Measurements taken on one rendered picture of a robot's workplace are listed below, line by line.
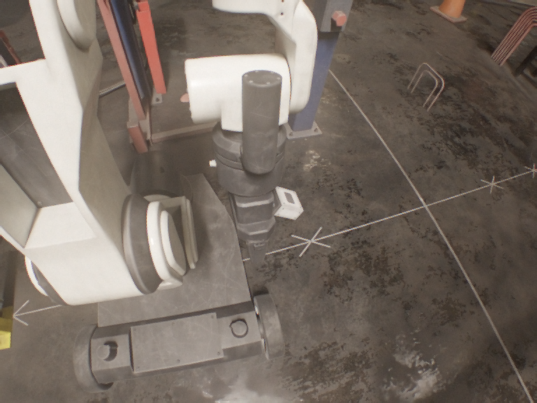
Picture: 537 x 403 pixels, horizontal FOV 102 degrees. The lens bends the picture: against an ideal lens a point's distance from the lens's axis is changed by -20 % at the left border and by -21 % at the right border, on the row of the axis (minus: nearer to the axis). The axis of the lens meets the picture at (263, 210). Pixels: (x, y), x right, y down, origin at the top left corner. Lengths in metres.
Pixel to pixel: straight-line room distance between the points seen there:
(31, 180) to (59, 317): 0.87
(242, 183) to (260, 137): 0.09
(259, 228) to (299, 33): 0.24
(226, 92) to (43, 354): 1.08
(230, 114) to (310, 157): 1.07
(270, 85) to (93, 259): 0.26
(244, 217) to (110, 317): 0.62
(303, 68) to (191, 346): 0.70
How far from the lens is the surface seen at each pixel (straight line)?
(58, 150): 0.25
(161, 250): 0.35
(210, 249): 0.86
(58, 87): 0.23
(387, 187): 1.37
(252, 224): 0.37
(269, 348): 0.79
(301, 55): 0.27
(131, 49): 1.50
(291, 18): 0.25
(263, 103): 0.23
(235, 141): 0.29
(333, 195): 1.22
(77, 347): 0.89
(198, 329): 0.79
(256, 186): 0.32
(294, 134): 1.39
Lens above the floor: 0.97
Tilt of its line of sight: 60 degrees down
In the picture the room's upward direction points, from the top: 9 degrees clockwise
